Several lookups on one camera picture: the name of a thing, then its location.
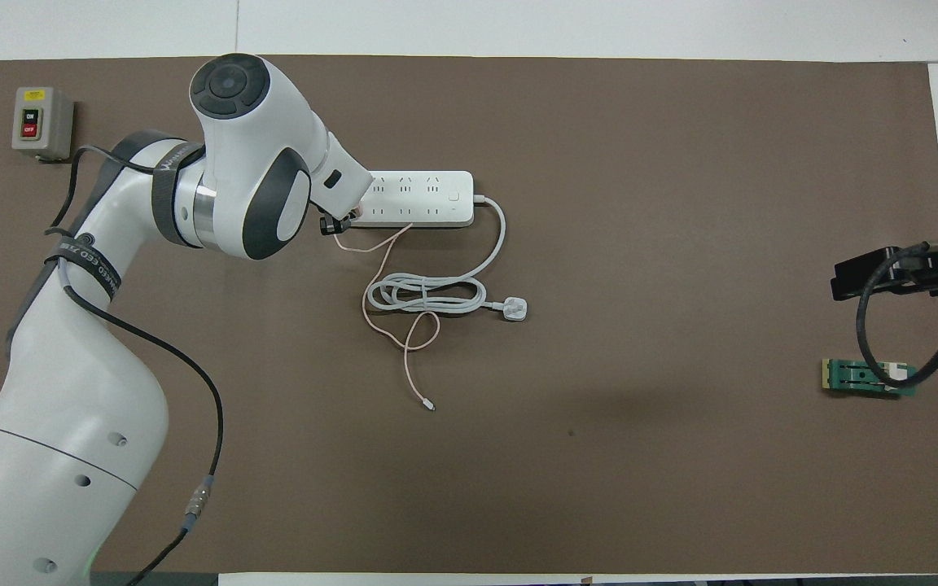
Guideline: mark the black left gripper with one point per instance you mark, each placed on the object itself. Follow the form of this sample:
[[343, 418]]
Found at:
[[335, 224]]

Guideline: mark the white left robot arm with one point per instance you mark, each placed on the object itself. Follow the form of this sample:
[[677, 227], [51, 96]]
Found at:
[[70, 366]]

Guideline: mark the white power strip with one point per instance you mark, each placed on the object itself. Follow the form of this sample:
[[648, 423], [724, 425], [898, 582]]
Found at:
[[428, 199]]

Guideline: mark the green circuit board module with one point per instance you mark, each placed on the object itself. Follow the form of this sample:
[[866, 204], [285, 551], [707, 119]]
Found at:
[[843, 377]]

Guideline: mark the brown table mat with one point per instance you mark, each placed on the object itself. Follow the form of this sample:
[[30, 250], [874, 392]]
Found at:
[[518, 488]]

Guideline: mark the grey on-off switch box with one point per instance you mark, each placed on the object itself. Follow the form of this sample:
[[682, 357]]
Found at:
[[37, 122]]

